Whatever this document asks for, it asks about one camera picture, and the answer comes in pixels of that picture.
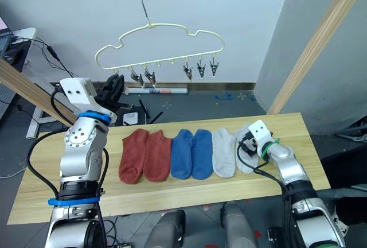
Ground blue left wrist band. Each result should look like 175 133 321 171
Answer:
76 111 113 125

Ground black rounded object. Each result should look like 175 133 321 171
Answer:
334 190 367 226

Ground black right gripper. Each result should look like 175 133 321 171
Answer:
240 133 261 160

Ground red ankle sock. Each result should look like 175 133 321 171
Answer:
118 129 150 185
142 129 173 182

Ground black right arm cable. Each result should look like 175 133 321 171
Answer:
236 140 292 248

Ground small black box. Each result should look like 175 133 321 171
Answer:
267 227 283 243

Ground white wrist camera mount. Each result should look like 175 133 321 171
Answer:
59 77 111 117
248 119 280 157

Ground green right wrist tie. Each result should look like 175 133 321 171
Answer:
259 141 283 158

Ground blue floor tape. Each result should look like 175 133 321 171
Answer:
214 92 233 102

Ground white desk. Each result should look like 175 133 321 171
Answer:
11 26 60 140

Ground black laptop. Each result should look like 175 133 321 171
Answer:
0 15 17 59

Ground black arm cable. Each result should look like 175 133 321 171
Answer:
236 140 292 248
27 87 110 248

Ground grey ankle sock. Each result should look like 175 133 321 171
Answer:
234 123 262 174
212 129 237 179

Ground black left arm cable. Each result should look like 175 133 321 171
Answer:
27 87 110 248

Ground black white router with antennas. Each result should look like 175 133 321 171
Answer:
119 100 164 126

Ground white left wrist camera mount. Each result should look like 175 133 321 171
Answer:
59 77 111 117

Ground wooden frame post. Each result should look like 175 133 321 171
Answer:
0 57 78 128
266 0 367 115

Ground dark grey rounded cover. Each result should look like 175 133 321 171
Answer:
220 201 259 248
142 210 186 248

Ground black power cable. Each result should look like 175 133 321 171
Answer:
11 37 80 78

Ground cream plastic clip hanger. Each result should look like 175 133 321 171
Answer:
95 0 225 72

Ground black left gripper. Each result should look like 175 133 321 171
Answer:
94 75 130 123

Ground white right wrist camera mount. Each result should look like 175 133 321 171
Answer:
248 119 280 157

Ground blue ankle sock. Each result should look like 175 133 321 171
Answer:
190 129 214 180
170 129 194 180

